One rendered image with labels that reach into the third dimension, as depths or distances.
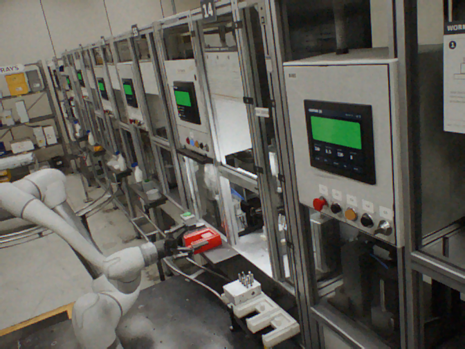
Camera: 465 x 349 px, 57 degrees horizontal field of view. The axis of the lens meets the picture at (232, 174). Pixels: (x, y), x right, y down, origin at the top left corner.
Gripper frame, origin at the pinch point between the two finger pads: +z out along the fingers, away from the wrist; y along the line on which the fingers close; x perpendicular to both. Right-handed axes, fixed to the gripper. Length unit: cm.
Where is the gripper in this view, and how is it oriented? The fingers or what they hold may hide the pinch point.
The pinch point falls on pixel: (200, 235)
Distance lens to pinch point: 184.8
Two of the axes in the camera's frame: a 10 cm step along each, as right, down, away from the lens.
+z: 8.7, -2.8, 4.0
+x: -4.6, -2.1, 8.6
